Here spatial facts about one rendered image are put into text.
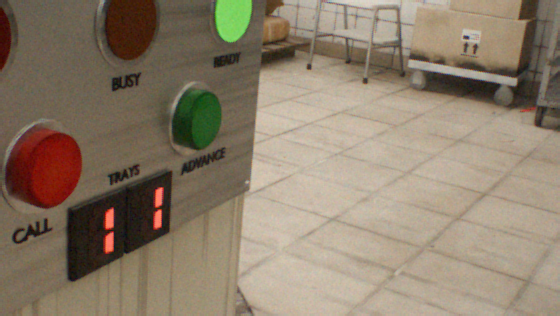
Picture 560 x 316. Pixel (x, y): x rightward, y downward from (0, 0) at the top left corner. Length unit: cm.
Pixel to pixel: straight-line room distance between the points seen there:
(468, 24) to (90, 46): 383
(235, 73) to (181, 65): 5
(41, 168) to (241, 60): 15
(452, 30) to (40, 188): 388
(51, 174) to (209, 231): 20
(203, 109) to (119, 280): 11
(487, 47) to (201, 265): 366
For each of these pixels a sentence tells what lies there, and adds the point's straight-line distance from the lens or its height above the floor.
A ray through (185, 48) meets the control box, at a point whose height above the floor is 80.
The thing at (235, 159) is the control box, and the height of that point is 73.
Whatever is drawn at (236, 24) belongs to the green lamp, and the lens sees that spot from 38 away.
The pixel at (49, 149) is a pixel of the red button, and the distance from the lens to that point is 28.
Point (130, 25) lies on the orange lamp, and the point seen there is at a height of 81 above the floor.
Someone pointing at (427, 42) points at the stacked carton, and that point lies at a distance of 415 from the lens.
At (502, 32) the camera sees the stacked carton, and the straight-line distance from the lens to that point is 405.
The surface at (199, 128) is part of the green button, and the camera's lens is 36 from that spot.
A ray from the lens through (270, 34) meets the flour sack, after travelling 453.
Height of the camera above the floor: 86
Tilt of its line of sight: 19 degrees down
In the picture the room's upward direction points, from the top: 6 degrees clockwise
